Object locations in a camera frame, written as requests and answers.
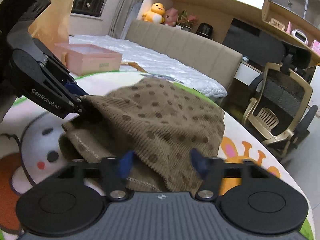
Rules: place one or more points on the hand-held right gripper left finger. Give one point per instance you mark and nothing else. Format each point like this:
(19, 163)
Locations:
(126, 165)

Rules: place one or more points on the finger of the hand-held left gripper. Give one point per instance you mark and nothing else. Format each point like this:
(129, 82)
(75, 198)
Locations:
(90, 115)
(74, 88)

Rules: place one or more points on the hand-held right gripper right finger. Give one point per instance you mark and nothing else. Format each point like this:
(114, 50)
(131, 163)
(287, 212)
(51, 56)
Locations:
(200, 163)

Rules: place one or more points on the olive dotted knit sweater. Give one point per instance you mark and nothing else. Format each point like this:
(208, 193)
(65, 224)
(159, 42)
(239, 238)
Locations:
(155, 120)

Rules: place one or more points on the pink gift box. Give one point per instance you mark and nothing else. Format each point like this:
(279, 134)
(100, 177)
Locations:
(87, 60)

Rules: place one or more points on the cartoon animal printed blanket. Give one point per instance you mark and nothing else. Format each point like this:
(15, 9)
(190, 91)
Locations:
(37, 130)

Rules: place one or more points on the brown paper bag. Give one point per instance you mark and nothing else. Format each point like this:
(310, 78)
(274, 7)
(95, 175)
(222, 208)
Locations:
(57, 17)

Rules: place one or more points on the tan ribbon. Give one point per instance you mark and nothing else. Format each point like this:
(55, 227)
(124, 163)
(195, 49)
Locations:
(135, 66)

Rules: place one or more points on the white quilted bed cover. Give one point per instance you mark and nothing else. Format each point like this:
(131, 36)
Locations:
(155, 57)

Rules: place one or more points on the white desk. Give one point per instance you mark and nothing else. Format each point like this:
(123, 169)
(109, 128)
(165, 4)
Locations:
(246, 73)

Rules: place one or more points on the beige mesh office chair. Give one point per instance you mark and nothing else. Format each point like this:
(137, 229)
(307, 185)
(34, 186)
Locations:
(282, 95)

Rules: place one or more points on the yellow plush duck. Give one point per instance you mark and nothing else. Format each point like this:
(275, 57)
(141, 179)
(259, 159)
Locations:
(155, 13)

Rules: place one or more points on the beige padded headboard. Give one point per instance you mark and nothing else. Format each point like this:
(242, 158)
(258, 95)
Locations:
(187, 45)

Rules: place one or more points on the pink plush toy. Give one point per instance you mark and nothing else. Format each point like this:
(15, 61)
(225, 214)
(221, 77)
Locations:
(171, 17)

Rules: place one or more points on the potted plant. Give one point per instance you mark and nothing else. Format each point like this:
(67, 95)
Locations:
(186, 21)

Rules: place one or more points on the black monitor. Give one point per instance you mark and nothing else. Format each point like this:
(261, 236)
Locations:
(250, 42)

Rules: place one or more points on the black round speaker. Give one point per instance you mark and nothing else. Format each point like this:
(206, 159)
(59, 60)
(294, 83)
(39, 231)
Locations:
(204, 30)

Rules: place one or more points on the white table clock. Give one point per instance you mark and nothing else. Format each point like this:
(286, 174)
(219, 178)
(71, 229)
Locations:
(299, 37)

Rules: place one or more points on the small pink box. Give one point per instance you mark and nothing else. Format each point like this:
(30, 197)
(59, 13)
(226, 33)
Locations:
(316, 46)

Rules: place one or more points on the wooden wall shelf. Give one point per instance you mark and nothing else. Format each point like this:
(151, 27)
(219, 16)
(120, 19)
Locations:
(212, 7)

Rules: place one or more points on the wooden photo frame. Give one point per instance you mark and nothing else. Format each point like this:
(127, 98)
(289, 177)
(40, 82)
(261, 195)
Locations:
(278, 23)

